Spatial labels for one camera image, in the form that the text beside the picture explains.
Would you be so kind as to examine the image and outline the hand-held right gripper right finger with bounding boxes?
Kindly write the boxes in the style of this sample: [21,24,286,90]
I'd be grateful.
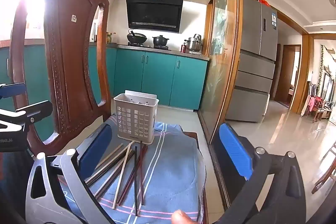
[211,123,307,224]

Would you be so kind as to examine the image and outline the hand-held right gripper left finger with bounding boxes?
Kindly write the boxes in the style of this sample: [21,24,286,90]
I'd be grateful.
[25,123,116,224]

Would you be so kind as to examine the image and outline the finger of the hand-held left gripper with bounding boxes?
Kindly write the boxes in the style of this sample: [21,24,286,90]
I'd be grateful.
[0,100,53,125]
[0,83,26,99]

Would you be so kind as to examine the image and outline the pile of mixed chopsticks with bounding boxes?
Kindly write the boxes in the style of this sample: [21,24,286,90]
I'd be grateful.
[85,141,150,216]

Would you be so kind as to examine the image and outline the white plastic utensil holder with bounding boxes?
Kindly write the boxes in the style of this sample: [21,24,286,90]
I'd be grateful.
[113,90,159,146]

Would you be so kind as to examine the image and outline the black silver-tipped chopstick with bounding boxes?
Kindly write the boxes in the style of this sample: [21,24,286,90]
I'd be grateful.
[134,146,138,216]

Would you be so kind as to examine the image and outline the reddish brown chopstick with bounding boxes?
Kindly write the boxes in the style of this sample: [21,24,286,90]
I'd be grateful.
[139,140,146,206]

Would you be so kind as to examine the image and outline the person's right hand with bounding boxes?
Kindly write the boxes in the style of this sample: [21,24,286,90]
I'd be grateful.
[171,210,197,224]

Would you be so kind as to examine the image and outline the carved wooden chair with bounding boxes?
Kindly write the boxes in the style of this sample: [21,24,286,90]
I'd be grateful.
[9,0,111,159]

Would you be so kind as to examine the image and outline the blue striped towel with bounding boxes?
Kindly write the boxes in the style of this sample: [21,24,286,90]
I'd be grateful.
[56,114,208,224]

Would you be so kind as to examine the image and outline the grey refrigerator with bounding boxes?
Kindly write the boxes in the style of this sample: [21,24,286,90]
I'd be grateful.
[225,0,279,123]

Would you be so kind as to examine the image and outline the dark wooden dining chair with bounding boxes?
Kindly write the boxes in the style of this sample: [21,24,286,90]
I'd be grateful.
[312,143,336,194]

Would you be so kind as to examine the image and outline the teal base cabinets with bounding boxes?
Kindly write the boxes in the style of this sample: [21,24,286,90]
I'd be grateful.
[0,45,209,111]

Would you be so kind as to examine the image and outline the wooden chairs with pink garment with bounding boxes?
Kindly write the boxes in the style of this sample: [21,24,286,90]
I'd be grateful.
[302,82,336,123]

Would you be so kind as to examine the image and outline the wood framed glass door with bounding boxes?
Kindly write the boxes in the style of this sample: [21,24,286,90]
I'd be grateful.
[197,0,244,211]

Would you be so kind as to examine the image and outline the gas stove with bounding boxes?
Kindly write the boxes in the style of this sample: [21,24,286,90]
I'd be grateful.
[128,42,171,51]

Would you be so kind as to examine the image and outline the black wok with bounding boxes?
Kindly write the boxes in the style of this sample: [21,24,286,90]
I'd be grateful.
[127,30,147,44]

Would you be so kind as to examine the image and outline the green hanging vine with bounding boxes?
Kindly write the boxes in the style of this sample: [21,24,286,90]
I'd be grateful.
[316,44,326,93]

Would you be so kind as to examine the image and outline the black lidded pot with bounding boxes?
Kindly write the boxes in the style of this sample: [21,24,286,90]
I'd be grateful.
[152,35,170,47]

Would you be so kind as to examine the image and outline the black range hood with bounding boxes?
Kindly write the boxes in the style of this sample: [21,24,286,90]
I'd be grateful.
[125,0,184,33]

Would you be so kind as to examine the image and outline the wooden door frame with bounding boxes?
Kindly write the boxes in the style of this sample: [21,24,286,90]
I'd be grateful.
[274,44,310,115]

